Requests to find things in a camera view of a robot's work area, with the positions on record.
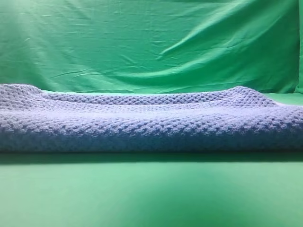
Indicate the blue waffle-weave towel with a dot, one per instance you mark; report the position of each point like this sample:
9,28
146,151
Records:
236,119

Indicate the green backdrop cloth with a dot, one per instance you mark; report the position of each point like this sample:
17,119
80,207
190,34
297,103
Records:
152,46

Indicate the green table cover cloth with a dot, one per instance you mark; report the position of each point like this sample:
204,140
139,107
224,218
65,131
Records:
251,188

